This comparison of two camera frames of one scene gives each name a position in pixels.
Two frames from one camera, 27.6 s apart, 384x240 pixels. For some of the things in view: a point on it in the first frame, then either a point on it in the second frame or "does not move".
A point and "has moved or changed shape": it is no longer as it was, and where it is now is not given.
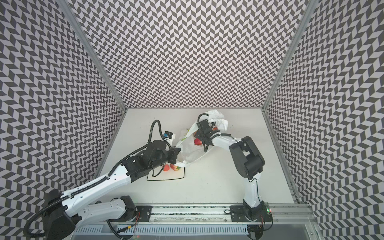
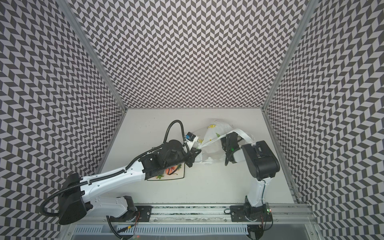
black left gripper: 174,152 to 193,154
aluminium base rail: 293,222 does not move
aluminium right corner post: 310,7 does not move
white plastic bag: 187,150 has moved or changed shape
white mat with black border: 166,175 does not move
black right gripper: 204,130 to 229,147
